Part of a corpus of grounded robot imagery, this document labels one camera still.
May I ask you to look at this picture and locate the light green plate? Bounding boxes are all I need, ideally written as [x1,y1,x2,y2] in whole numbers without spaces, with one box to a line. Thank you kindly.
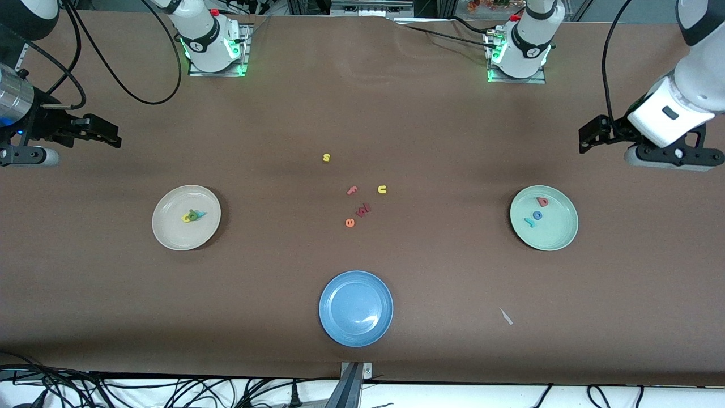
[510,185,579,252]

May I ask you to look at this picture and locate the beige brown plate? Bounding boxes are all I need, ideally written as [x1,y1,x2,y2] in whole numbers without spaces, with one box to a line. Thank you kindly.
[152,185,222,251]

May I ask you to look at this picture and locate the brown table cover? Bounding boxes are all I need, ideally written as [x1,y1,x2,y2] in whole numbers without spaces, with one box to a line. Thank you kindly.
[0,10,725,387]

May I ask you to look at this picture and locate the grey background device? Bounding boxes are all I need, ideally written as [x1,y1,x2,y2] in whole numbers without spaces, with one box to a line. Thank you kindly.
[330,0,414,18]

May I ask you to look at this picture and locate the blue plate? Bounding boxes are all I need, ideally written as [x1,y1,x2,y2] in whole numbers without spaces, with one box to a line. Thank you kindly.
[318,270,394,347]

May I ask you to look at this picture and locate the dark grey metal pole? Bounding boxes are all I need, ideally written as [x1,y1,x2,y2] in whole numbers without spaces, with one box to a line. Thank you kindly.
[325,363,363,408]

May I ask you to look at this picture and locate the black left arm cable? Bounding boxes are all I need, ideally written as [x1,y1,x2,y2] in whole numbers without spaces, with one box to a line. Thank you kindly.
[603,0,632,122]

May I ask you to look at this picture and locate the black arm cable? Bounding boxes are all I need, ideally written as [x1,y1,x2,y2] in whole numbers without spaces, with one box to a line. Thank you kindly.
[603,0,632,122]
[11,0,182,109]

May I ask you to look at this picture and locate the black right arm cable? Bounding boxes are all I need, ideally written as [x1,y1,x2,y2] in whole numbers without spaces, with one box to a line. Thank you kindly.
[11,0,182,109]

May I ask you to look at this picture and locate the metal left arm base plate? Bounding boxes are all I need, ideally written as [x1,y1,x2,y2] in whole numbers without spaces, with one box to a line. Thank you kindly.
[484,28,547,84]

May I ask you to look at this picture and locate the black base cable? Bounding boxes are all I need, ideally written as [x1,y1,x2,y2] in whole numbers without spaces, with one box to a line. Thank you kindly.
[394,22,499,49]
[445,14,502,36]

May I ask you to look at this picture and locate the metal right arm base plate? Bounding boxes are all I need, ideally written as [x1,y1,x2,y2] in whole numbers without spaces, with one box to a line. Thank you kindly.
[188,24,253,78]

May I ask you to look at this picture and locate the small metal clamp bracket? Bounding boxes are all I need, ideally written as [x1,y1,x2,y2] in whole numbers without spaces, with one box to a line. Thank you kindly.
[340,362,373,380]

